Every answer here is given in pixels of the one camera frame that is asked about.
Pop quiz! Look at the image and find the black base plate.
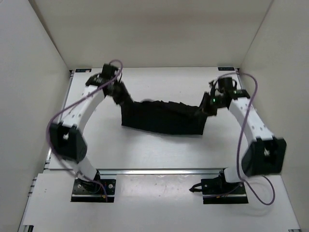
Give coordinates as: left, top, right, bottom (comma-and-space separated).
71, 175, 116, 203
189, 177, 249, 204

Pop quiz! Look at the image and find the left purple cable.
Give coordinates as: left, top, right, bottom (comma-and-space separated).
47, 59, 124, 179

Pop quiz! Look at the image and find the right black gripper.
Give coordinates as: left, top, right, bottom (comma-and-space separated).
194, 92, 226, 117

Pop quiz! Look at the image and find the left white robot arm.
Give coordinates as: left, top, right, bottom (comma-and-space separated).
46, 59, 123, 192

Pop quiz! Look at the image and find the right corner label sticker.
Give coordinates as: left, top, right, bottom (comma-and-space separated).
218, 67, 235, 72

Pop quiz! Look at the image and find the black skirt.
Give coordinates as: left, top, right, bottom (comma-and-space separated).
121, 101, 208, 135

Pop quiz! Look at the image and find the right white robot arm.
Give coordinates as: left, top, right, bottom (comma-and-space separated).
200, 76, 287, 194

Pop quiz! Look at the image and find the corner label sticker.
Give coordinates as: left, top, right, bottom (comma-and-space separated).
218, 67, 235, 72
74, 68, 92, 73

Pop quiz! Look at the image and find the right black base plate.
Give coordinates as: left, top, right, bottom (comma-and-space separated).
189, 177, 249, 204

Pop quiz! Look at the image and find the left corner label sticker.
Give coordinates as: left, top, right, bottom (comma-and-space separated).
74, 68, 92, 73

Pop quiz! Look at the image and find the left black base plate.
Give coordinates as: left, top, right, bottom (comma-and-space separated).
71, 175, 116, 203

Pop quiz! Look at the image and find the aluminium table rail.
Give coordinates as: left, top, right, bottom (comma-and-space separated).
98, 169, 221, 175

